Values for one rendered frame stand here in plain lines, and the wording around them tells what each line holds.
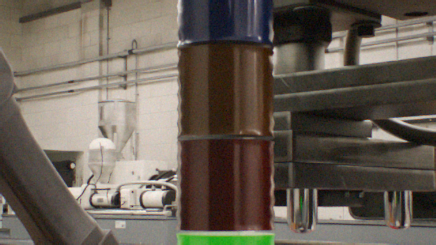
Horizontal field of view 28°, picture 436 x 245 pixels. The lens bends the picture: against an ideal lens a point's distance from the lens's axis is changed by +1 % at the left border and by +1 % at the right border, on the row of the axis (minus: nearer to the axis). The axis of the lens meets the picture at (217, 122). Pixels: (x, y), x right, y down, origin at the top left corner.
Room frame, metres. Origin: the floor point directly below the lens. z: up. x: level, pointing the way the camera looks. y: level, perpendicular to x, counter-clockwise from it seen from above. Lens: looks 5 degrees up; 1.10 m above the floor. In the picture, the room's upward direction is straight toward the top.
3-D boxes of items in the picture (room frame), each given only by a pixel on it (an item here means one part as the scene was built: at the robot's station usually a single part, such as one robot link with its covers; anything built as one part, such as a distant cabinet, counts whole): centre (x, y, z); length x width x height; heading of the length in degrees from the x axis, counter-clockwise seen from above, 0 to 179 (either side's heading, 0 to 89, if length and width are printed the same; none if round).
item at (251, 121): (0.33, 0.00, 1.14); 0.04 x 0.04 x 0.03
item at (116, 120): (8.78, 0.94, 1.60); 2.54 x 0.84 x 1.26; 45
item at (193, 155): (0.33, 0.00, 1.10); 0.04 x 0.04 x 0.03
